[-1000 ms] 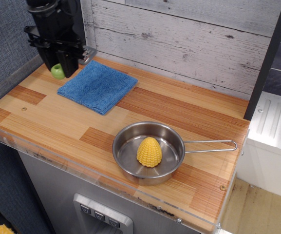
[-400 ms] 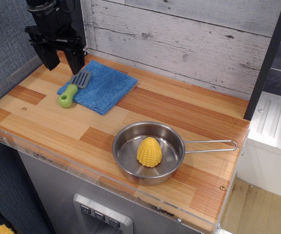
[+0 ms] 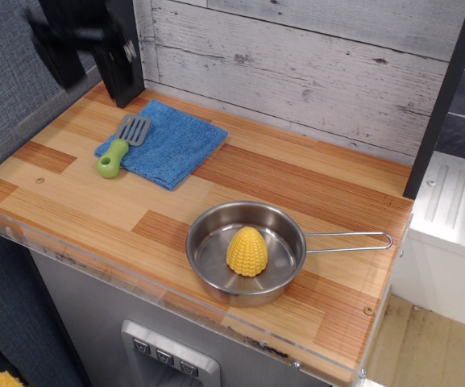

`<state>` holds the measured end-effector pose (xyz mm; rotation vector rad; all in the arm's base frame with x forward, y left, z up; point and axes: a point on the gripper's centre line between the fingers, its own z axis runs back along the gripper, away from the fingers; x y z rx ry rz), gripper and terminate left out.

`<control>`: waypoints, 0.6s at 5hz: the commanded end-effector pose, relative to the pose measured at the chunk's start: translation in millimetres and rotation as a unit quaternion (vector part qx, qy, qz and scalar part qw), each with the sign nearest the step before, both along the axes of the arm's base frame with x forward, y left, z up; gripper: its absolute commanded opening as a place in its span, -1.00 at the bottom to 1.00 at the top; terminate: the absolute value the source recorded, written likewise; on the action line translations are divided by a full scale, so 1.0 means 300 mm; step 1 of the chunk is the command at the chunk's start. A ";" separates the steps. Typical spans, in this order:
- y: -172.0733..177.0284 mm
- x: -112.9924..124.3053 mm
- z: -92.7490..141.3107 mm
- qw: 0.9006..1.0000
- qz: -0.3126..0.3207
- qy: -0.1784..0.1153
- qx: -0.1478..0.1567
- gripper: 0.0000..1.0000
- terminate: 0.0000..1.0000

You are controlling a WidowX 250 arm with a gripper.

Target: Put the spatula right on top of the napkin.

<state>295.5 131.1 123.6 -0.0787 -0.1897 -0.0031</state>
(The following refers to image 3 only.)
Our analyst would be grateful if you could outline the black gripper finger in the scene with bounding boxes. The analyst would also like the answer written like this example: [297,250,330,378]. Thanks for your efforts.
[34,37,83,88]
[92,40,135,99]

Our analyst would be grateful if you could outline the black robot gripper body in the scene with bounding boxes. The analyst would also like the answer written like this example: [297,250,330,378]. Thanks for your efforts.
[26,1,135,56]

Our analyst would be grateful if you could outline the grey spatula with green handle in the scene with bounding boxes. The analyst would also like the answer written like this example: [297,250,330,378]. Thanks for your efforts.
[96,114,152,178]

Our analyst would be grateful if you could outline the folded blue towel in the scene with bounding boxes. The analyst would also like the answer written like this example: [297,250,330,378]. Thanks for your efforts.
[95,100,228,190]

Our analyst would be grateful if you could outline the clear acrylic edge guard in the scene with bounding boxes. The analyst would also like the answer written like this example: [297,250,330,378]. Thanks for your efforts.
[0,215,366,386]

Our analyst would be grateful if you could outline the stainless steel pan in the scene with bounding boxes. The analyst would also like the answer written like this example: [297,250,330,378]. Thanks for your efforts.
[185,201,393,307]

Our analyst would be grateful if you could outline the grey toy dispenser panel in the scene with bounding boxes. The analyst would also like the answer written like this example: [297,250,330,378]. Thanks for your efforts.
[121,319,222,386]

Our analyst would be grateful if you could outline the white ribbed cabinet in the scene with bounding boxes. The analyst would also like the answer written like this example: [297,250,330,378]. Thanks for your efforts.
[391,152,465,324]

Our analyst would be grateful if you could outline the black right frame post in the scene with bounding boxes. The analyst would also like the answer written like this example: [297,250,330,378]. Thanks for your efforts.
[403,19,465,199]

